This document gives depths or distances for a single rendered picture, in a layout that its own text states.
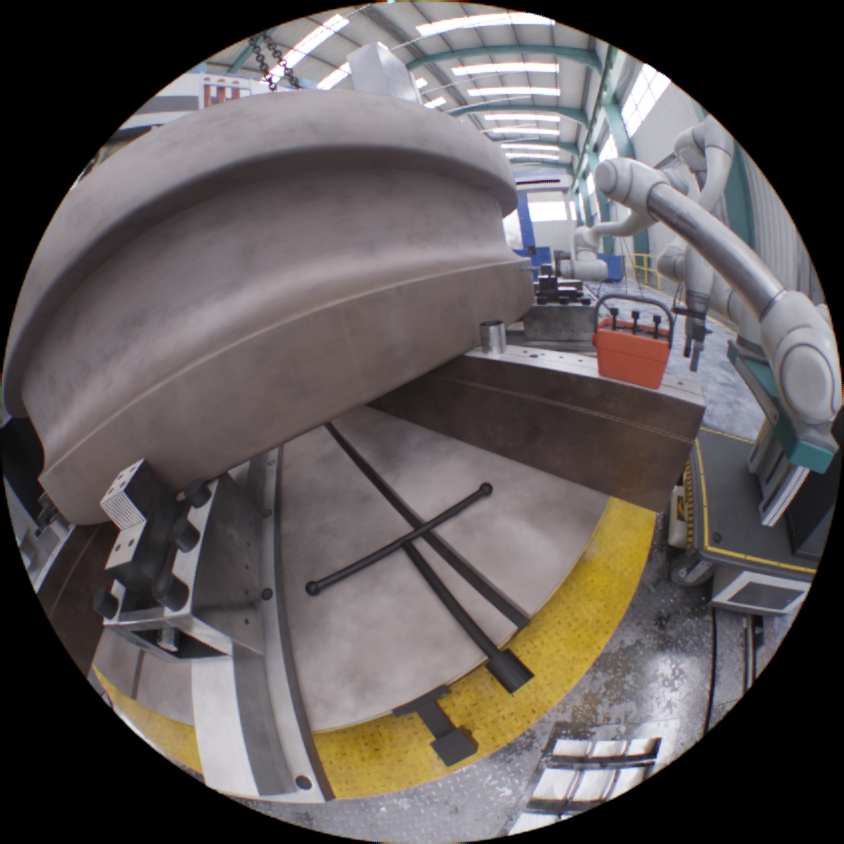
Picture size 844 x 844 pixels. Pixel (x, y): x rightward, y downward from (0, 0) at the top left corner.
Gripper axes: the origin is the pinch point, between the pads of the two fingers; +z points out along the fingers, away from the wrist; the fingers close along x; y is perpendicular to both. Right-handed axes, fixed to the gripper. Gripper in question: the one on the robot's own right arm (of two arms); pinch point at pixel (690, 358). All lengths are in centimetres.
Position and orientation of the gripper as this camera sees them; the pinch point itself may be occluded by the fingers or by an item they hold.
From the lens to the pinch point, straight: 109.7
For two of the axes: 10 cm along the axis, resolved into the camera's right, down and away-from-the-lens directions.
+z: 2.0, 8.3, 5.2
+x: 6.2, -5.2, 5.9
